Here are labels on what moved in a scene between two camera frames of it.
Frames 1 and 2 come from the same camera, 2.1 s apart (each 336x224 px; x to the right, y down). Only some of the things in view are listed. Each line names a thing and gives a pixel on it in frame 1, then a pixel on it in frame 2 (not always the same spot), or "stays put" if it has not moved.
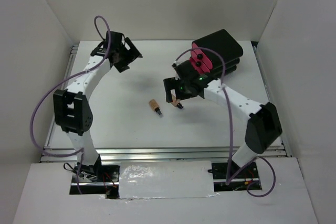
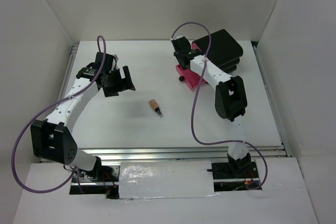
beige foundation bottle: (155, 106) stays put
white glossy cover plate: (163, 179) stays put
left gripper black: (132, 53) to (126, 82)
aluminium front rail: (155, 154) stays put
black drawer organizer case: (221, 41) stays put
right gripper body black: (182, 89) to (178, 57)
